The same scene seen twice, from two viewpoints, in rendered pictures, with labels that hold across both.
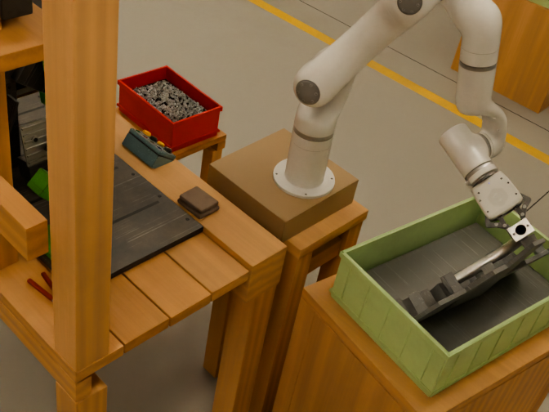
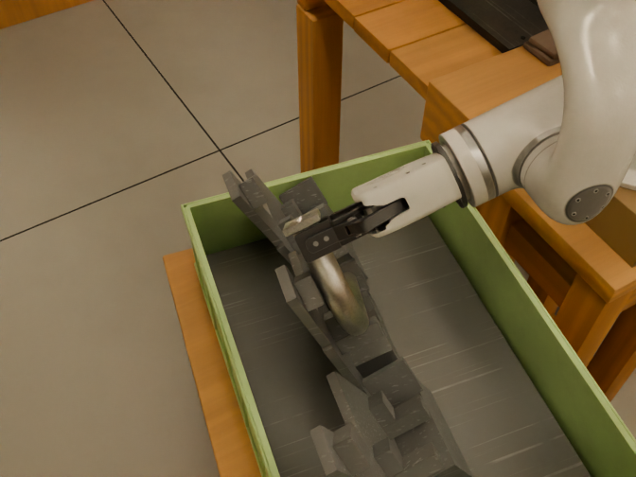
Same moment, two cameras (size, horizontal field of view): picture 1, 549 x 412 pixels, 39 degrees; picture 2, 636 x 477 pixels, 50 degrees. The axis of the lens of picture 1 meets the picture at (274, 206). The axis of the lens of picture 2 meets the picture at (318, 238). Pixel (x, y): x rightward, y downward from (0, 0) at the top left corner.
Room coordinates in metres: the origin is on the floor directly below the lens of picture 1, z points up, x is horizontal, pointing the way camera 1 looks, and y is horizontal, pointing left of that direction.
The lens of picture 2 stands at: (1.74, -1.04, 1.73)
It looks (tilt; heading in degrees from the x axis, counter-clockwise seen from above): 51 degrees down; 113
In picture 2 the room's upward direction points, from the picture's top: straight up
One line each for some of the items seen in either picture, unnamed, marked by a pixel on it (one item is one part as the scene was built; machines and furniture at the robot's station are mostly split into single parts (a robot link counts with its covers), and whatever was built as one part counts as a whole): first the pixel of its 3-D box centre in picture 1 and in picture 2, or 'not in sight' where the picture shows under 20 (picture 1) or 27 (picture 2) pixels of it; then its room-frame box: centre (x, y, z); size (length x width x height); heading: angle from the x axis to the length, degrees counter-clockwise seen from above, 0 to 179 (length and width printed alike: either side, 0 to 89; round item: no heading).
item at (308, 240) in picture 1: (297, 206); (612, 196); (1.90, -0.07, 0.83); 0.32 x 0.32 x 0.04; 52
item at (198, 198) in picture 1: (198, 202); (556, 44); (1.72, 0.22, 0.91); 0.10 x 0.08 x 0.03; 54
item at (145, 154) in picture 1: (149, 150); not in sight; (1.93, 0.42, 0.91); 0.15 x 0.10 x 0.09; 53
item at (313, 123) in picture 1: (325, 89); not in sight; (1.92, -0.08, 1.25); 0.19 x 0.12 x 0.24; 159
